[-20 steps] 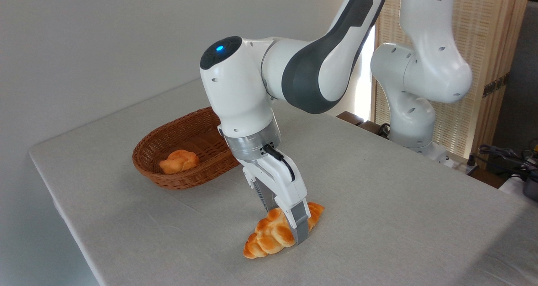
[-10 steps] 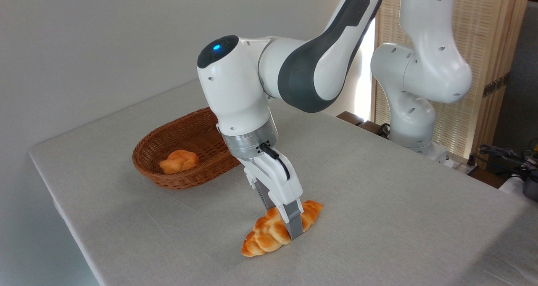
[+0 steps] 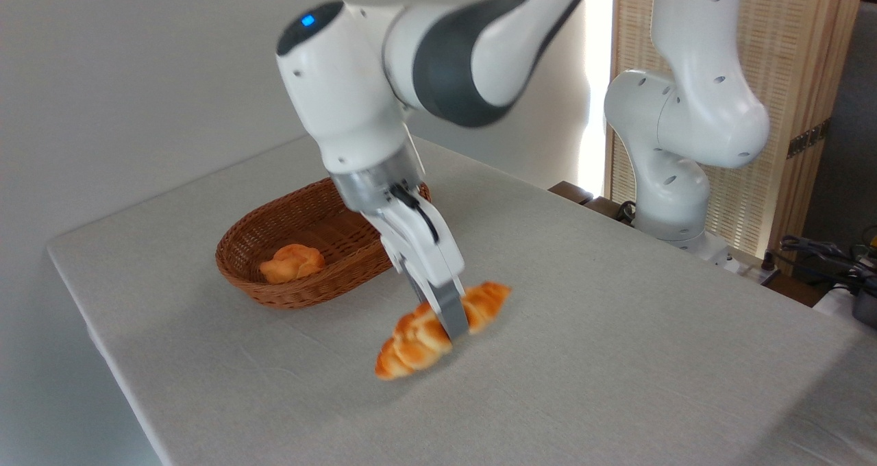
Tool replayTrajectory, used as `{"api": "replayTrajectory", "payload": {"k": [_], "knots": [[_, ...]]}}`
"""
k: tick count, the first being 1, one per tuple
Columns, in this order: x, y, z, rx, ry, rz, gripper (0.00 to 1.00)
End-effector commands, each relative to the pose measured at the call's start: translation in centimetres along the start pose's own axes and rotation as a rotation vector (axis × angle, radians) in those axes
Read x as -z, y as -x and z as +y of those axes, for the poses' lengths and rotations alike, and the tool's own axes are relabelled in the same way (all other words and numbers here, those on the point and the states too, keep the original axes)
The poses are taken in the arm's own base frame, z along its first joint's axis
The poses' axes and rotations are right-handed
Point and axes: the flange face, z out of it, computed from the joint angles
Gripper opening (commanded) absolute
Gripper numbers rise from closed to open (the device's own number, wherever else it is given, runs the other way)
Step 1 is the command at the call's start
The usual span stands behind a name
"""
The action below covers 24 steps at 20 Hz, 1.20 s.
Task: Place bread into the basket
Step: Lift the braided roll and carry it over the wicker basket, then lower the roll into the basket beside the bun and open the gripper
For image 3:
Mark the brown wicker basket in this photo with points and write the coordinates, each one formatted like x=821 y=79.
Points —
x=308 y=295

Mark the grey device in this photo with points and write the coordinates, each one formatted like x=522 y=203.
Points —
x=867 y=308

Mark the grey tablecloth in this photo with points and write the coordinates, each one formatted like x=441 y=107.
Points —
x=616 y=356

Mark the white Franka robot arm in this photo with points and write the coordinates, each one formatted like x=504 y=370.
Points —
x=342 y=89

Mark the dark brown wooden furniture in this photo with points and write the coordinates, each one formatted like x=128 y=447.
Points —
x=572 y=192

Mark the long braided bread loaf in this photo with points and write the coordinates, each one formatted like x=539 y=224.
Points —
x=411 y=342

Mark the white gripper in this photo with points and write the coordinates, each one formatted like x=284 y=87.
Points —
x=421 y=247

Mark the small round bread roll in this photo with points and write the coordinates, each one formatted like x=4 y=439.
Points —
x=292 y=264

